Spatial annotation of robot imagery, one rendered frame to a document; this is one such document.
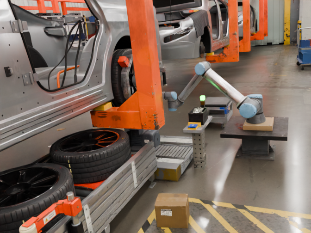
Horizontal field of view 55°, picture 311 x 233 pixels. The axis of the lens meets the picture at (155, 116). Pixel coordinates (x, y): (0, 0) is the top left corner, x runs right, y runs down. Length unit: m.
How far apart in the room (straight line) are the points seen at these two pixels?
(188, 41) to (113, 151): 3.60
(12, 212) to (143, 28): 1.55
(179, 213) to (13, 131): 1.20
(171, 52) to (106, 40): 2.77
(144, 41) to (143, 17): 0.18
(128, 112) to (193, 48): 3.25
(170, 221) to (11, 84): 1.37
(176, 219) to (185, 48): 3.87
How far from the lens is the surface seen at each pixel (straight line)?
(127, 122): 2.65
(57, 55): 4.89
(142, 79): 2.47
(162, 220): 2.21
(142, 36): 2.42
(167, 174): 2.77
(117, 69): 2.94
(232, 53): 6.50
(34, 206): 1.81
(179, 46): 5.52
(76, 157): 2.31
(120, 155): 2.39
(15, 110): 2.07
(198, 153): 2.90
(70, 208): 1.73
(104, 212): 2.09
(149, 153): 2.60
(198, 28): 5.75
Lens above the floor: 1.34
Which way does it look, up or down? 16 degrees down
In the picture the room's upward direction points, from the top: 6 degrees counter-clockwise
